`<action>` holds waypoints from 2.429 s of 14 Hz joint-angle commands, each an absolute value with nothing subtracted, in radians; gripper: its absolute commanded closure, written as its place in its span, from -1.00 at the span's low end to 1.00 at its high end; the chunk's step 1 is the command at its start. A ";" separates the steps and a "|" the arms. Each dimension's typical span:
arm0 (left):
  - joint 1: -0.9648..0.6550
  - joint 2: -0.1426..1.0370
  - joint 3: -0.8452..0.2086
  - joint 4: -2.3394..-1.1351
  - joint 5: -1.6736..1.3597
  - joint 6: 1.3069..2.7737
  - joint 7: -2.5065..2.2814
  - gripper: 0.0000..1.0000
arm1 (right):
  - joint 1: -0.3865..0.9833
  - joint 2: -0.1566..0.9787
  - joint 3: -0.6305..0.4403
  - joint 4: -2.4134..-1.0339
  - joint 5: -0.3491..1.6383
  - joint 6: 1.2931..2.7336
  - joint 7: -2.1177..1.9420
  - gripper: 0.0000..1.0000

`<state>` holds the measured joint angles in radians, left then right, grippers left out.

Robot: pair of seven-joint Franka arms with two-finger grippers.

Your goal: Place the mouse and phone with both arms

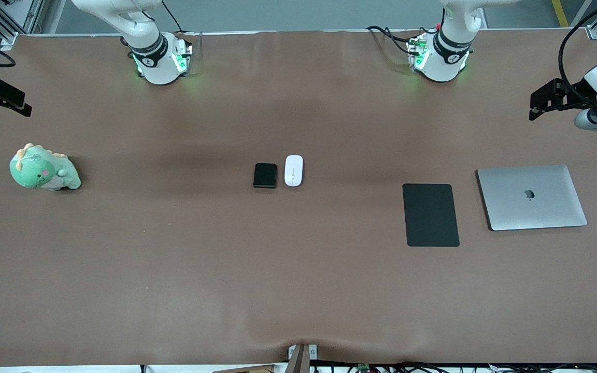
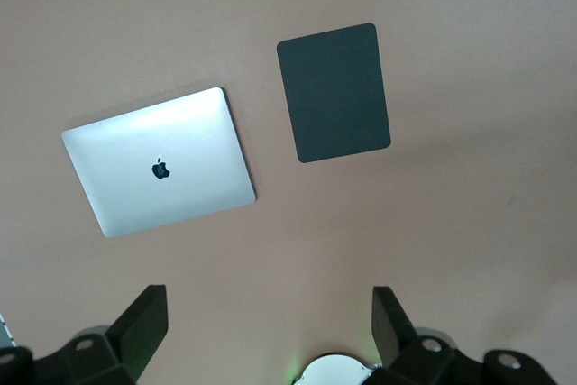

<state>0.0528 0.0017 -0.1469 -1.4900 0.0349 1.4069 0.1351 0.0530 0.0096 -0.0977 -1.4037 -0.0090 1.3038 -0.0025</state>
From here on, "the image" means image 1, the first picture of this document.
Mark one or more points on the white computer mouse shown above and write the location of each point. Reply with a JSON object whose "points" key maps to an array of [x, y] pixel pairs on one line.
{"points": [[294, 171]]}

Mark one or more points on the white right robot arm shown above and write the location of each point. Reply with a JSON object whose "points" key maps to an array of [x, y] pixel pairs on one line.
{"points": [[156, 72]]}

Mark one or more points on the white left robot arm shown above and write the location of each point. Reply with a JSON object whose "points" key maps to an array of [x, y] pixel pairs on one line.
{"points": [[443, 67]]}

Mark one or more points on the black mouse pad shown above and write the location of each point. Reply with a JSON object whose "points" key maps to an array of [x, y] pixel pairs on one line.
{"points": [[430, 215]]}

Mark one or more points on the green dinosaur plush toy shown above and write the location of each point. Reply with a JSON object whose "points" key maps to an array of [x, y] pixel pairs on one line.
{"points": [[39, 171]]}

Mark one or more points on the silver laptop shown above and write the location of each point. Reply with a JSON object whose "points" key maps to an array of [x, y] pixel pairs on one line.
{"points": [[547, 207]]}

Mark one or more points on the brown table cover mat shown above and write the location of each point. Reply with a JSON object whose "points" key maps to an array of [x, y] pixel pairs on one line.
{"points": [[298, 269]]}

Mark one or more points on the green terminal connector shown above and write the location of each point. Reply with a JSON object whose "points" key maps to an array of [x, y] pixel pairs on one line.
{"points": [[364, 368]]}

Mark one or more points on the metal clamp bracket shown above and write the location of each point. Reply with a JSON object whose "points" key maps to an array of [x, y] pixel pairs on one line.
{"points": [[298, 360]]}

